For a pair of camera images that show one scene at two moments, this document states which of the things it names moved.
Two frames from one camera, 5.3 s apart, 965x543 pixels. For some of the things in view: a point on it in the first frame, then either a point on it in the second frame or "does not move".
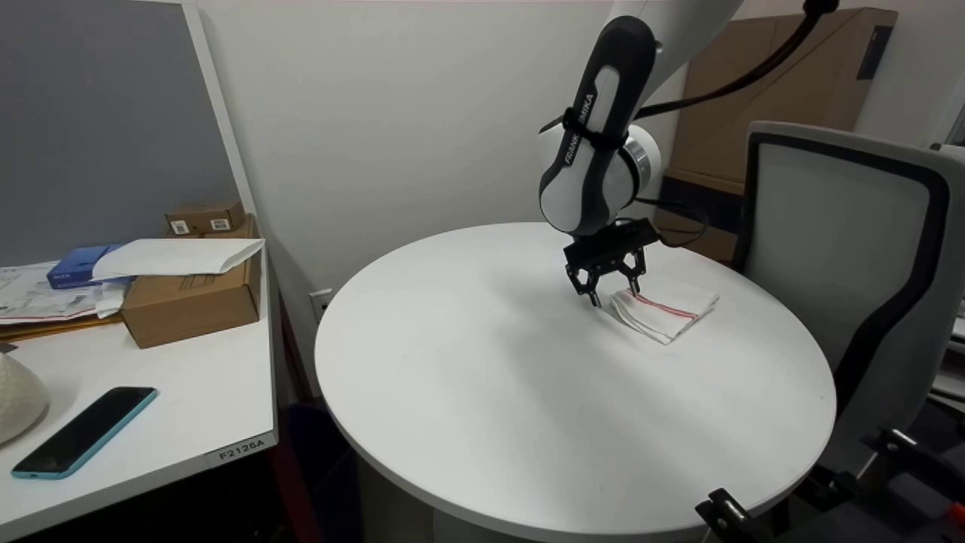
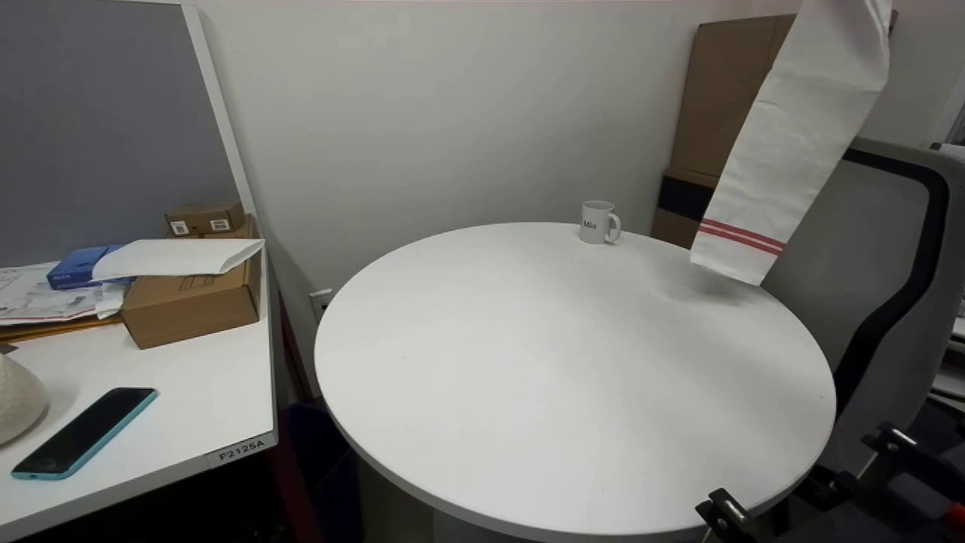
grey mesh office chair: [864, 239] does not move
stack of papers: [32, 296] does not move
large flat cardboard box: [818, 81] does not move
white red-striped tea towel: [661, 314] to [799, 127]
